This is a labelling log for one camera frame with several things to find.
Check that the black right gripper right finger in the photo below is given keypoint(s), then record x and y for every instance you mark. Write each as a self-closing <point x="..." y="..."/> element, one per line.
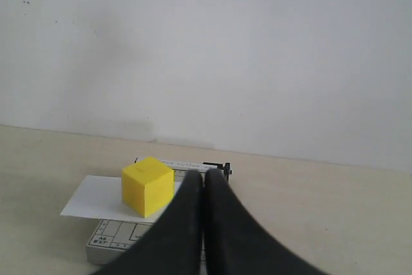
<point x="235" y="243"/>

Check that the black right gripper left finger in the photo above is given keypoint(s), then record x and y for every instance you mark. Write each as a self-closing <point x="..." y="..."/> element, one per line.
<point x="173" y="243"/>

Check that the yellow cube block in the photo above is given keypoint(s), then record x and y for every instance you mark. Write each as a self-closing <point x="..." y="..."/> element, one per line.
<point x="147" y="186"/>

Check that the black cutter blade arm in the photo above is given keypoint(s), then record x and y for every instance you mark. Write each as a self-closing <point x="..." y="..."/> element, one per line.
<point x="225" y="168"/>

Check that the grey paper cutter base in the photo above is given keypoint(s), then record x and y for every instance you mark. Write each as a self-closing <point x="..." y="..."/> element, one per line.
<point x="113" y="237"/>

